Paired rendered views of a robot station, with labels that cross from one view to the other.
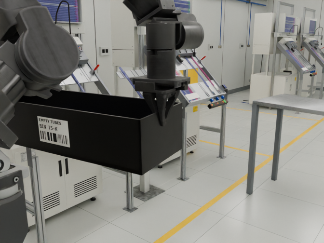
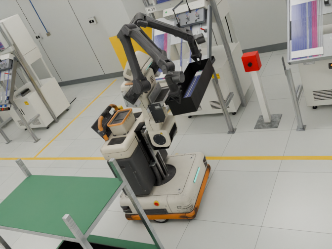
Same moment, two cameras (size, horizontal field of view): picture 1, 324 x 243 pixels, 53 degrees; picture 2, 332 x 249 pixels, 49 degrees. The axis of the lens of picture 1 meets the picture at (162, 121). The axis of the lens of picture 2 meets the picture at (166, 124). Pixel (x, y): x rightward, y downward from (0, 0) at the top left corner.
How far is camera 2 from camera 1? 2.32 m
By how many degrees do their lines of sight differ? 83
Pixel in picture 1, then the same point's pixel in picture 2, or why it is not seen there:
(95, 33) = not seen: outside the picture
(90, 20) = not seen: outside the picture
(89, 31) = not seen: outside the picture
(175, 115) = (187, 101)
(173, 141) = (188, 108)
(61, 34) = (138, 85)
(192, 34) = (175, 80)
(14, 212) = (160, 111)
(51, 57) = (136, 89)
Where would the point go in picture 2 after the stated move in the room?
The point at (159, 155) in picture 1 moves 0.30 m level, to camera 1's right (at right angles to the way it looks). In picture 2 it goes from (181, 111) to (192, 132)
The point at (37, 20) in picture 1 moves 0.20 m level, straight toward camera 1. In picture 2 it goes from (134, 82) to (108, 97)
